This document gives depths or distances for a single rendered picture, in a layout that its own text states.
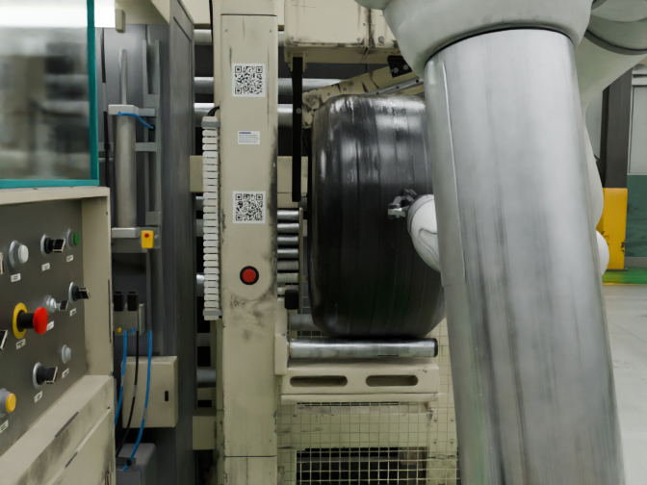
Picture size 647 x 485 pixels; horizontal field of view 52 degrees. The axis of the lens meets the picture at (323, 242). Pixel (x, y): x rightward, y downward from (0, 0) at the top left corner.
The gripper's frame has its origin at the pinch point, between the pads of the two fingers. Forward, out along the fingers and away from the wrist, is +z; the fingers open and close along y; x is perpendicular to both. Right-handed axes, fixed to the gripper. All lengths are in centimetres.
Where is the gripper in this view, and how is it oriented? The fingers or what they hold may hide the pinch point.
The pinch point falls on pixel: (410, 199)
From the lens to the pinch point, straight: 133.9
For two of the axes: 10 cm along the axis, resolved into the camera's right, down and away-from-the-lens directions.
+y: -10.0, 0.0, -0.5
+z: -0.5, -2.3, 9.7
